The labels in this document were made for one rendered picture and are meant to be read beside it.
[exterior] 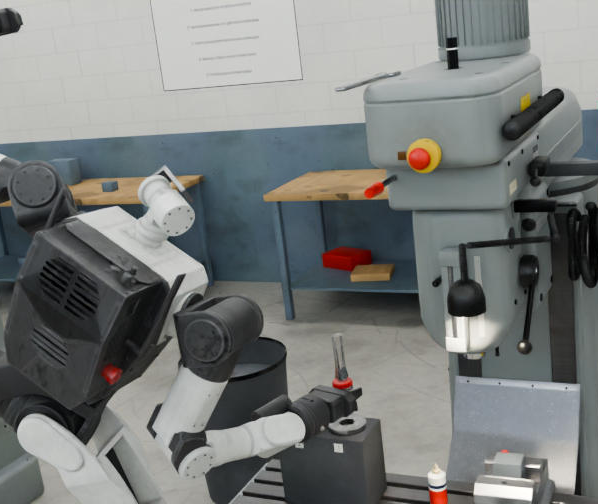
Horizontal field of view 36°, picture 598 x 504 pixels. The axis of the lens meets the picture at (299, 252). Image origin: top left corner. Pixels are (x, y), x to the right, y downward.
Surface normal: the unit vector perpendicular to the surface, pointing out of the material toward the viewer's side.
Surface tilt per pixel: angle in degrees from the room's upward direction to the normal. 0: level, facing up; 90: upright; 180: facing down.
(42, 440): 90
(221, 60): 90
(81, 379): 97
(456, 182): 90
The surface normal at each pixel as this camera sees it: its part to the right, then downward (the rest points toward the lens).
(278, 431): 0.59, -0.44
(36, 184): 0.08, -0.17
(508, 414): -0.44, -0.17
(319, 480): -0.43, 0.29
